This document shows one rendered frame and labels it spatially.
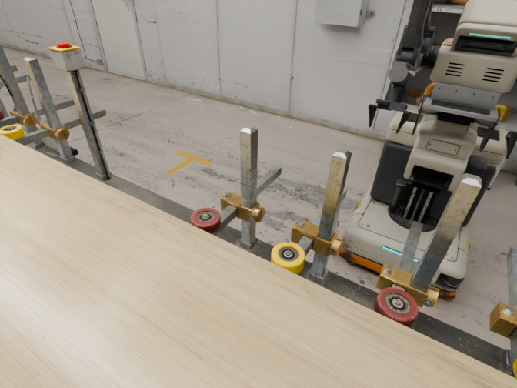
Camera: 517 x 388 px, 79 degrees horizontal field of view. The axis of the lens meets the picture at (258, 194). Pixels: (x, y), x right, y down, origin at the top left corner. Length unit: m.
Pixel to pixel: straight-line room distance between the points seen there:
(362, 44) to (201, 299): 3.04
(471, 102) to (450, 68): 0.15
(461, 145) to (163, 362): 1.36
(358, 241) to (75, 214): 1.40
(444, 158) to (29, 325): 1.50
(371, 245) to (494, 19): 1.10
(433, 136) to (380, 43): 1.94
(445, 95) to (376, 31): 1.98
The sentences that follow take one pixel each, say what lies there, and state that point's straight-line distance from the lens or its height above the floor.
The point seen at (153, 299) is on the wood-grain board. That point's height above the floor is 0.90.
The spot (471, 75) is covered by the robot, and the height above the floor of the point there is 1.14.
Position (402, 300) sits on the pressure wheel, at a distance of 0.74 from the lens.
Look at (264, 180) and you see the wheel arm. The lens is 1.08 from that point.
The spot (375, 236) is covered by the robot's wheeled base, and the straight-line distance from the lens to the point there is 1.84.
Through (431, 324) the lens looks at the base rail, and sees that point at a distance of 1.00.
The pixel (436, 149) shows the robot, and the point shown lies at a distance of 1.59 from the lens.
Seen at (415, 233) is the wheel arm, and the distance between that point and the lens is 1.05.
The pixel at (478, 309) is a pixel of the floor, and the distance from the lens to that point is 2.14.
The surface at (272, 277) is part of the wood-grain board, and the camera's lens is 0.71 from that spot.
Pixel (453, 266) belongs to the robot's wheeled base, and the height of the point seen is 0.28.
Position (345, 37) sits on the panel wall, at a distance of 3.46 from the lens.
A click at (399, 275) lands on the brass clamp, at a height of 0.83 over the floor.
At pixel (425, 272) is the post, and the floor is 0.89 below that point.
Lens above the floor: 1.45
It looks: 36 degrees down
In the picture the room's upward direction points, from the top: 2 degrees clockwise
